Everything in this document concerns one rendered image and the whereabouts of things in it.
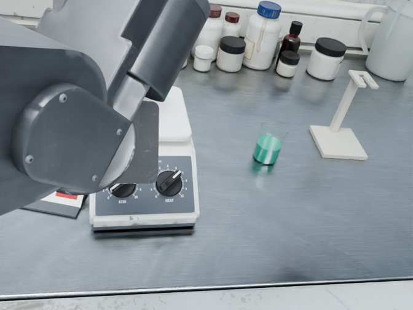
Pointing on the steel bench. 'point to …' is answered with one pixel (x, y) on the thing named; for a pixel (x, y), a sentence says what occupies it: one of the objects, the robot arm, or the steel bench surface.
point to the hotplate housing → (168, 147)
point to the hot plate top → (174, 118)
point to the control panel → (152, 194)
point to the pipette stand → (344, 141)
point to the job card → (58, 206)
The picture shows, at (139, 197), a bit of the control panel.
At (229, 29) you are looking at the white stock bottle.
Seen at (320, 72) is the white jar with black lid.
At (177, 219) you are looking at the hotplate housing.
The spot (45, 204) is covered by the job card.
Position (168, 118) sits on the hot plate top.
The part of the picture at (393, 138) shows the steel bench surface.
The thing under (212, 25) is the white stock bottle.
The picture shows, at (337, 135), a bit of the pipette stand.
